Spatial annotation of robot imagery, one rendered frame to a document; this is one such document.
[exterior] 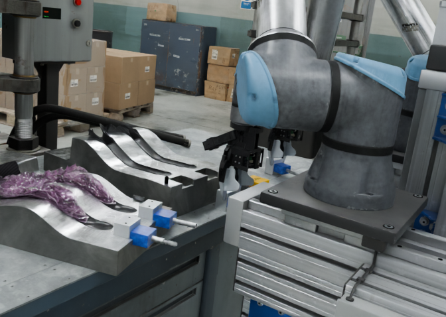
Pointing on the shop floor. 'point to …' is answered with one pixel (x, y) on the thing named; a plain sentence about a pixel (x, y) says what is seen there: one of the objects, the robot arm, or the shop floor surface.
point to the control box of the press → (54, 40)
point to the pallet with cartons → (129, 83)
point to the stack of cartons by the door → (221, 73)
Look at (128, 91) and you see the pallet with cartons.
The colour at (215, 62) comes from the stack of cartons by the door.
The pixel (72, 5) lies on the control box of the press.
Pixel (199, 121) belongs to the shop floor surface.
